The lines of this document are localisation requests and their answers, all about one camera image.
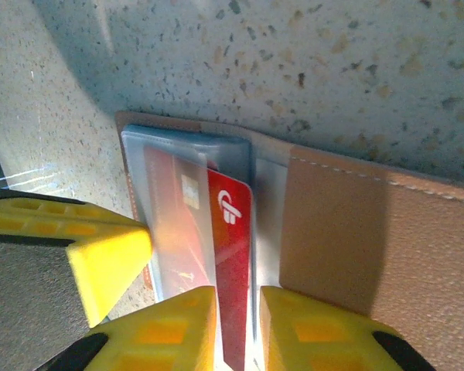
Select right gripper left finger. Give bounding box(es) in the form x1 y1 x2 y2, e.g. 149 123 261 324
46 284 218 371

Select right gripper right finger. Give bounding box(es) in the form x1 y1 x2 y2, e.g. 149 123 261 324
259 284 438 371

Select red credit card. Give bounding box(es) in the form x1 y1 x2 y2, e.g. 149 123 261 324
142 145 254 371

